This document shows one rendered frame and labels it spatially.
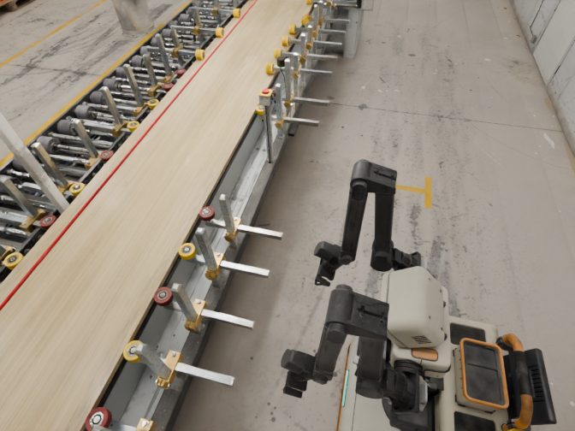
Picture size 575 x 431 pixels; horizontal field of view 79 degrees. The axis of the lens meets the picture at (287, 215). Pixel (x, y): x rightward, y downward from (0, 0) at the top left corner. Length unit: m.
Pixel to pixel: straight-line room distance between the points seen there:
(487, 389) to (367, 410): 0.71
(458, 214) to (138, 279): 2.57
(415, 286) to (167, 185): 1.49
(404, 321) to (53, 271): 1.58
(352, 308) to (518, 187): 3.16
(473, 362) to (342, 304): 0.93
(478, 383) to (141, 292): 1.42
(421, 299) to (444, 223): 2.15
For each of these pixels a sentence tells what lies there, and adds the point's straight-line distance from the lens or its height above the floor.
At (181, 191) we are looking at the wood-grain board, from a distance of 2.06.
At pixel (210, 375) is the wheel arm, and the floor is 0.84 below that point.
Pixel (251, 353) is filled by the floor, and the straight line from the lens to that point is 2.45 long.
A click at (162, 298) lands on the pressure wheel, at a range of 1.68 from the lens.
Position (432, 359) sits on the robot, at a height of 1.24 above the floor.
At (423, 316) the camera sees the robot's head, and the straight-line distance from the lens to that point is 1.07.
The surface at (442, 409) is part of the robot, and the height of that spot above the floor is 0.80.
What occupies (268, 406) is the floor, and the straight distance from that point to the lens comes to 2.36.
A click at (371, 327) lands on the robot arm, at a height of 1.62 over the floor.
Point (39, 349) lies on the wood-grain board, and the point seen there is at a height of 0.90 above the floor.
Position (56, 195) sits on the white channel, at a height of 0.97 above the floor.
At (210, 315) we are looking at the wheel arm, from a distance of 1.67.
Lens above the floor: 2.31
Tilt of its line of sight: 50 degrees down
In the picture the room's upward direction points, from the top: 2 degrees counter-clockwise
